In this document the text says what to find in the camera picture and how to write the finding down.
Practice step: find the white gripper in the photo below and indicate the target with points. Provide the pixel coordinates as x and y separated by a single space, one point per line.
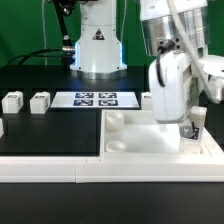
174 87

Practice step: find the white square tabletop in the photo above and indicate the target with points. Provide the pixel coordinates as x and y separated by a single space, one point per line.
136 132

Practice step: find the white sheet with AprilTags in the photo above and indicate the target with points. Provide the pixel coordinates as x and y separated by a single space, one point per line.
95 100

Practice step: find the white L-shaped obstacle fence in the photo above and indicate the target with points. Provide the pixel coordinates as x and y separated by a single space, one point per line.
182 168

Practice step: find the white part at left edge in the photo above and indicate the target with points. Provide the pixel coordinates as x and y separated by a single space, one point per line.
1 128

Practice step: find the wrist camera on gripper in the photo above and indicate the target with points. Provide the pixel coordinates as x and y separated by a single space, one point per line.
213 66

